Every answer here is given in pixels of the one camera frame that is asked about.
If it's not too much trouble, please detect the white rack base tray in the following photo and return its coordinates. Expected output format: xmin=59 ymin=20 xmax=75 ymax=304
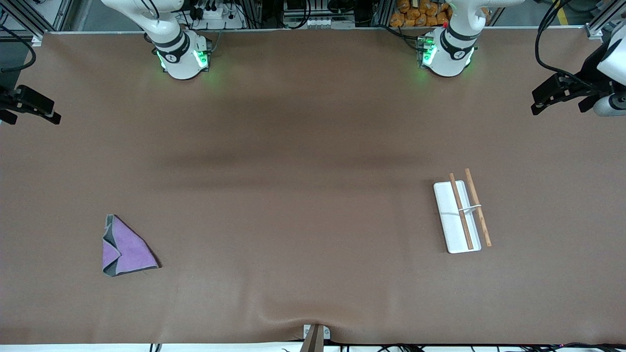
xmin=433 ymin=181 xmax=483 ymax=254

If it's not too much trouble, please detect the black equipment with white connectors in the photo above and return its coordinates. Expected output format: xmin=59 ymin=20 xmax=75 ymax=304
xmin=283 ymin=0 xmax=358 ymax=29

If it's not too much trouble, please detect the aluminium frame profile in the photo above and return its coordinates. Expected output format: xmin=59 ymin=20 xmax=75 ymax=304
xmin=0 ymin=0 xmax=74 ymax=47
xmin=584 ymin=0 xmax=626 ymax=41

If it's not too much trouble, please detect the aluminium camera mount pole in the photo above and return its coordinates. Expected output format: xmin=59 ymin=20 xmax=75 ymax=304
xmin=299 ymin=324 xmax=331 ymax=352

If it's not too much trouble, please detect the purple and grey microfibre towel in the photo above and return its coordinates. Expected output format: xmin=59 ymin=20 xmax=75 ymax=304
xmin=102 ymin=214 xmax=161 ymax=278

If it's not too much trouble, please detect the white power strip with plugs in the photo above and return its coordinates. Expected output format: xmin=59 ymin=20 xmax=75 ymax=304
xmin=188 ymin=0 xmax=246 ymax=31

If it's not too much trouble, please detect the thick black looped cable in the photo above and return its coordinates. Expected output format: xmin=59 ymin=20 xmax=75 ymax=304
xmin=535 ymin=0 xmax=596 ymax=88
xmin=0 ymin=23 xmax=38 ymax=74

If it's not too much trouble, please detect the pile of orange items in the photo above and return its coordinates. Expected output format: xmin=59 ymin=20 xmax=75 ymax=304
xmin=389 ymin=0 xmax=453 ymax=28

